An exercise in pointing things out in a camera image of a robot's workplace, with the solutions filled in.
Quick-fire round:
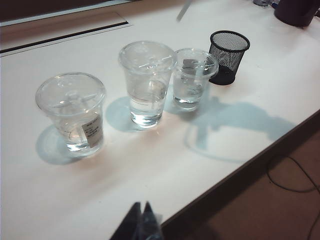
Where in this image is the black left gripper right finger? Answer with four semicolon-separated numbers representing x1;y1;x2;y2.
141;200;165;240

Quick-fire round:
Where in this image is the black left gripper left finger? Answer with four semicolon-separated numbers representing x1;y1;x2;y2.
109;201;144;240

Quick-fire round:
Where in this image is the clear lidded cup, paper label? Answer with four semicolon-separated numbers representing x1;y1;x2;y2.
34;72;107;159

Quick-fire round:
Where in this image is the small clear lidded cup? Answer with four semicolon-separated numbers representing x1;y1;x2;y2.
172;48;220;113

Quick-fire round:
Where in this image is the tall clear cup, printed logo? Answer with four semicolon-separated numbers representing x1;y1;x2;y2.
118;41;178;130

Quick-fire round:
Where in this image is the black mesh pen holder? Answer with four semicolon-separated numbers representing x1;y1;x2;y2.
208;30;251;86

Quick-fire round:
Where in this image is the brown desk partition panel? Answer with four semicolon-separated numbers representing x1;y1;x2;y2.
0;0;176;24

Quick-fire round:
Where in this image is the dark round container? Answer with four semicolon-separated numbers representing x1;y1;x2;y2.
273;0;320;28

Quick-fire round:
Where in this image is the black floor cable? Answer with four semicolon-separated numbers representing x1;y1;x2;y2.
265;155;320;240

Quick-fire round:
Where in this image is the desk cable slot cover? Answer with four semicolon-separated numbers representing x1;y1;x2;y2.
0;11;136;55

